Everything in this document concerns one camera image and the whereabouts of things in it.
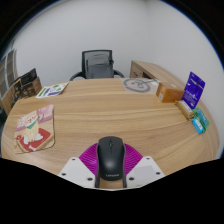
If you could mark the small tan box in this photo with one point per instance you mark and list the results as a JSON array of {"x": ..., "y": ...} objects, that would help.
[{"x": 184, "y": 109}]

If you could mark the small green box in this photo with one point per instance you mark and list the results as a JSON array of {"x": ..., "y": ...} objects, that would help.
[{"x": 202, "y": 117}]

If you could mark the black mesh office chair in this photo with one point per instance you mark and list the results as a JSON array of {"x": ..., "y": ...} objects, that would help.
[{"x": 85, "y": 53}]

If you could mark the grey backpack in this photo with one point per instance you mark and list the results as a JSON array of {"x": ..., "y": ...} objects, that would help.
[{"x": 99, "y": 66}]

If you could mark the brown cardboard box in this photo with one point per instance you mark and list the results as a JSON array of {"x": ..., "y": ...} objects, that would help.
[{"x": 32, "y": 88}]

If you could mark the small blue box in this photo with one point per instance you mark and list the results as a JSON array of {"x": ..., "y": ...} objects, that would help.
[{"x": 197, "y": 126}]

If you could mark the purple retail package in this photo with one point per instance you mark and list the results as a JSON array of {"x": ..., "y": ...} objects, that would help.
[{"x": 194, "y": 89}]

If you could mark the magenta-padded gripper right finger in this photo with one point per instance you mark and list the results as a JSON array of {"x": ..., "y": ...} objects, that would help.
[{"x": 145, "y": 170}]

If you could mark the black computer mouse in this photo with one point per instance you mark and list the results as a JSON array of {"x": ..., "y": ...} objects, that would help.
[{"x": 110, "y": 158}]

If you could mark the wooden side desk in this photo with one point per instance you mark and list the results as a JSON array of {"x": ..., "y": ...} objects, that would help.
[{"x": 150, "y": 68}]

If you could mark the cartoon dog print mouse pad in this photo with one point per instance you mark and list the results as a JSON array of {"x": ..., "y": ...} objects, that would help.
[{"x": 33, "y": 130}]

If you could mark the wooden shelf cabinet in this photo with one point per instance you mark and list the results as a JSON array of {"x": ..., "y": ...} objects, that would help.
[{"x": 8, "y": 68}]

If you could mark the orange cardboard box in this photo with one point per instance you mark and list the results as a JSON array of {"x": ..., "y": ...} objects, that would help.
[{"x": 170, "y": 93}]

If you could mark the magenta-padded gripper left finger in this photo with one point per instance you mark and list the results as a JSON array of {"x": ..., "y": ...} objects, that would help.
[{"x": 76, "y": 170}]

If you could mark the white sheet with coloured shapes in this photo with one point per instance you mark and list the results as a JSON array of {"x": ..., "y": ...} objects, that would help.
[{"x": 51, "y": 90}]

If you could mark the dark brown tall box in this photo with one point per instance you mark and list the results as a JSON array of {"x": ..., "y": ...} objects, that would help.
[{"x": 16, "y": 91}]

